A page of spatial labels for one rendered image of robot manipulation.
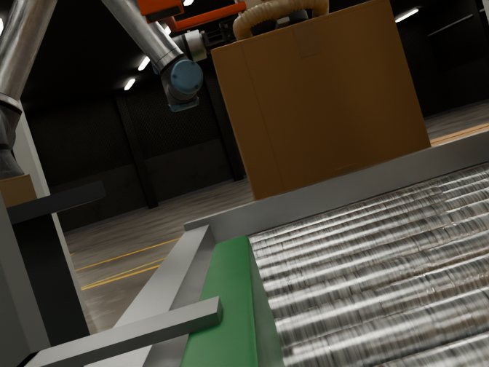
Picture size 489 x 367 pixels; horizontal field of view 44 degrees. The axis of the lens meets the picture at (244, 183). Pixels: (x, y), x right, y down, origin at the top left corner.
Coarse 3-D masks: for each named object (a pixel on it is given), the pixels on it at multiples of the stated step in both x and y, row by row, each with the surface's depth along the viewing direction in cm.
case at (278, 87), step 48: (384, 0) 132; (240, 48) 132; (288, 48) 132; (336, 48) 132; (384, 48) 132; (240, 96) 132; (288, 96) 132; (336, 96) 132; (384, 96) 133; (240, 144) 133; (288, 144) 133; (336, 144) 133; (384, 144) 133
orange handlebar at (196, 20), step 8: (264, 0) 154; (224, 8) 157; (232, 8) 157; (240, 8) 157; (200, 16) 157; (208, 16) 157; (216, 16) 157; (224, 16) 158; (168, 24) 148; (176, 24) 153; (184, 24) 157; (192, 24) 157; (200, 24) 159
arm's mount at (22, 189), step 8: (16, 176) 147; (24, 176) 148; (0, 184) 146; (8, 184) 147; (16, 184) 147; (24, 184) 148; (32, 184) 148; (8, 192) 146; (16, 192) 147; (24, 192) 148; (32, 192) 148; (8, 200) 146; (16, 200) 147; (24, 200) 147
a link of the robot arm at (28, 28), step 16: (16, 0) 176; (32, 0) 175; (48, 0) 178; (16, 16) 174; (32, 16) 175; (48, 16) 180; (16, 32) 174; (32, 32) 176; (0, 48) 173; (16, 48) 173; (32, 48) 176; (0, 64) 172; (16, 64) 173; (32, 64) 179; (0, 80) 171; (16, 80) 174; (0, 96) 170; (16, 96) 175; (16, 112) 174
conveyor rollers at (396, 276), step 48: (432, 192) 109; (480, 192) 91; (288, 240) 101; (336, 240) 91; (384, 240) 82; (432, 240) 73; (480, 240) 64; (288, 288) 73; (336, 288) 64; (384, 288) 56; (432, 288) 55; (480, 288) 48; (288, 336) 55; (336, 336) 47; (384, 336) 46; (432, 336) 45; (480, 336) 39
